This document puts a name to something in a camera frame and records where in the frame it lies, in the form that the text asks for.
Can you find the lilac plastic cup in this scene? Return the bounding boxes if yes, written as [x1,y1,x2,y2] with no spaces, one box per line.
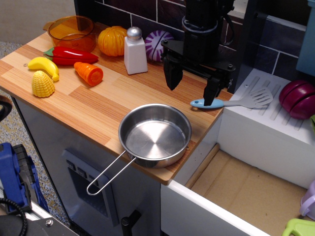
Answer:
[299,180,315,220]

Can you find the black oven door handle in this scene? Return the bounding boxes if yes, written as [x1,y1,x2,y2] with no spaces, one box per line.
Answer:
[121,210,141,236]

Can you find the purple white toy onion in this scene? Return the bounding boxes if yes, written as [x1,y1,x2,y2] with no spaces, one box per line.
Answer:
[145,30,174,62]

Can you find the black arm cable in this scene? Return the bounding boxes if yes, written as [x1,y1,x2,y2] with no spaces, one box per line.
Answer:
[221,9,236,46]

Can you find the orange transparent plastic pot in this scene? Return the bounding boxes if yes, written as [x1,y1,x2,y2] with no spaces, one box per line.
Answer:
[43,15,96,52]

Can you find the grey spatula blue handle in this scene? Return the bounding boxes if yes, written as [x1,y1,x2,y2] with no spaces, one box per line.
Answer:
[190,87,273,109]

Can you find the grey toy oven door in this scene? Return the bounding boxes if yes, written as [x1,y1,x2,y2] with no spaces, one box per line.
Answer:
[62,149,119,227]

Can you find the orange toy carrot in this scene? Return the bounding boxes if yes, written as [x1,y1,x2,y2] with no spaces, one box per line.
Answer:
[74,62,103,87]

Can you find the teal box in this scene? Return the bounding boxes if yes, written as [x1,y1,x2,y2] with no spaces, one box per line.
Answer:
[296,0,315,76]

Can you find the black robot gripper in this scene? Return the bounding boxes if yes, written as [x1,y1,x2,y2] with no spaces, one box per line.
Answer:
[161,34,236,106]

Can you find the yellow toy corn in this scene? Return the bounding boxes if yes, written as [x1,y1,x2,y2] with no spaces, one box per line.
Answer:
[31,71,55,98]

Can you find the green plastic toy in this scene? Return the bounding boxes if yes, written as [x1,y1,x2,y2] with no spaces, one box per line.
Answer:
[282,219,315,236]

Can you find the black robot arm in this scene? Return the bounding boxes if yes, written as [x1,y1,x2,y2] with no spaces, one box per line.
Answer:
[161,0,235,107]

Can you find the blue black clamp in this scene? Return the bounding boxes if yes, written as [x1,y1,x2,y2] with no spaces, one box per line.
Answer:
[0,143,49,212]

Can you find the stainless steel pan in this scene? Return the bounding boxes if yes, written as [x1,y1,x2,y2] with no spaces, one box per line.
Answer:
[86,103,192,196]

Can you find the red toy chili pepper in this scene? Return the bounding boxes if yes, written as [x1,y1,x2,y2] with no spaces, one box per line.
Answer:
[43,46,98,65]

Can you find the orange toy pumpkin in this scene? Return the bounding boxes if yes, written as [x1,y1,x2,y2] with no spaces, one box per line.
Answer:
[97,26,127,57]

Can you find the yellow toy banana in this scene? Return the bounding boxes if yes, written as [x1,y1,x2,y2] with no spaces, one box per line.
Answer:
[27,57,59,82]

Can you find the white salt shaker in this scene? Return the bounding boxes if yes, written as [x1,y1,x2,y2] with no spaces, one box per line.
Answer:
[124,27,148,75]

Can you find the white toy sink drainer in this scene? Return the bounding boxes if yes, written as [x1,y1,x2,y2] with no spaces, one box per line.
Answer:
[218,69,315,188]

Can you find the purple toy eggplant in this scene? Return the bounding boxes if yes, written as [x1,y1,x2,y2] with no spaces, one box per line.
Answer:
[279,80,315,120]

